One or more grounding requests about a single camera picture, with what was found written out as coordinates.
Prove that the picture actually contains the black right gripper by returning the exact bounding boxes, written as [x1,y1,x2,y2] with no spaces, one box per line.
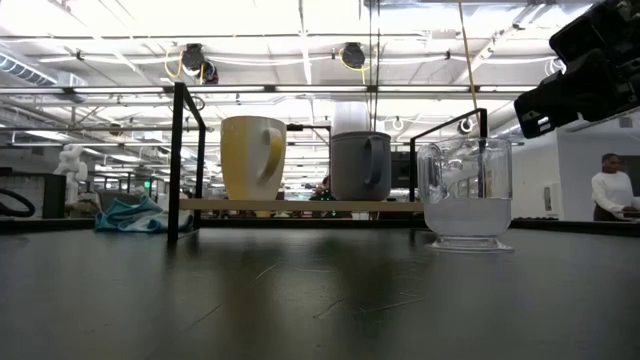
[513,0,640,141]

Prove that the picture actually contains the clear glass cup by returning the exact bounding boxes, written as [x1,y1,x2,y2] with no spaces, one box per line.
[416,137,516,254]

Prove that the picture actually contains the grey mug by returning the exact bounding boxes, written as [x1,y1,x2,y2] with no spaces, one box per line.
[329,130,393,203]

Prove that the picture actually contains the yellow mug with white handle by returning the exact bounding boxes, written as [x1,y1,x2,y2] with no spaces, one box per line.
[220,115,288,203]

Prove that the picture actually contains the person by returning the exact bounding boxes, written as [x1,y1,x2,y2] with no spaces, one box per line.
[590,152,640,223]

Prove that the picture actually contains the light blue cloth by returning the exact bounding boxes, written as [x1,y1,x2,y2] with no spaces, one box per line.
[94,194,194,234]

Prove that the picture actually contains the white wall box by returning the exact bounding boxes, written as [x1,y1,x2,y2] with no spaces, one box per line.
[543,180,560,214]

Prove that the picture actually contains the yellow cable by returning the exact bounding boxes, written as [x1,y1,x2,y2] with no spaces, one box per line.
[457,0,482,126]

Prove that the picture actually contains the black table frame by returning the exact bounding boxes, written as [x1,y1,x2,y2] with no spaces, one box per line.
[0,217,640,236]

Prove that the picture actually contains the black ceiling cable reel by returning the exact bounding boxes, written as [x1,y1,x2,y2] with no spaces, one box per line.
[339,41,368,72]
[179,42,221,86]

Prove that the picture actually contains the wooden shelf with black frame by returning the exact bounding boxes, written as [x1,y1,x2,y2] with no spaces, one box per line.
[167,81,491,245]

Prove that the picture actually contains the black cable loop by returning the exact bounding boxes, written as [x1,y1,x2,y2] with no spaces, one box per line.
[0,187,36,219]

